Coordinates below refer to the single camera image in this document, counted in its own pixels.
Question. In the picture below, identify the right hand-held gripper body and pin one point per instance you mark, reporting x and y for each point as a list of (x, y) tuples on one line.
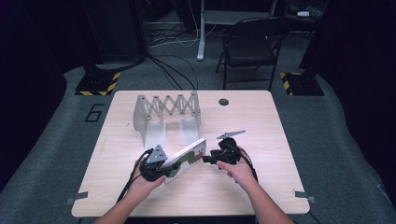
[(229, 152)]

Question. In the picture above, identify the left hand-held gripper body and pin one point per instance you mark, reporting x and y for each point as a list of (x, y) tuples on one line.
[(154, 169)]

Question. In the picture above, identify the white caterpillar picture book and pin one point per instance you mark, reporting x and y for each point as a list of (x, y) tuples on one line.
[(190, 157)]

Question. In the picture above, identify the person's left hand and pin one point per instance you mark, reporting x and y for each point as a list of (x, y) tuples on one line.
[(141, 186)]

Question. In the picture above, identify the person's right hand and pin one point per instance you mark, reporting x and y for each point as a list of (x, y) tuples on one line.
[(241, 174)]

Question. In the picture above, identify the grey expandable book rack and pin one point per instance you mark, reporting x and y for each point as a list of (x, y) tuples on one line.
[(166, 109)]

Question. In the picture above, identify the black folding chair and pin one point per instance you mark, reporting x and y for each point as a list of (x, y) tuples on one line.
[(249, 46)]

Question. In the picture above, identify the white desk leg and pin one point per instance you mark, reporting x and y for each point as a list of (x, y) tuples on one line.
[(201, 37)]

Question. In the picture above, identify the grey desk top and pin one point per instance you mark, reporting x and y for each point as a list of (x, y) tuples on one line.
[(236, 17)]

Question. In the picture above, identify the black curtain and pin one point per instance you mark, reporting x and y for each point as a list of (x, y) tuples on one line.
[(28, 77), (358, 62)]

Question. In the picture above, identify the small white device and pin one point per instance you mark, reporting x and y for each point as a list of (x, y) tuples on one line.
[(303, 13)]

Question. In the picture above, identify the grey table bracket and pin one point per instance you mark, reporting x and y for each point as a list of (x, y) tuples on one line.
[(76, 197), (304, 195)]

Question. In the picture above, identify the black yellow striped base plate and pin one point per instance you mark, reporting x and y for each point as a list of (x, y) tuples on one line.
[(99, 84), (302, 84)]

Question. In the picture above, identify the black stand post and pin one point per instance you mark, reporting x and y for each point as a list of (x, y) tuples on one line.
[(112, 31)]

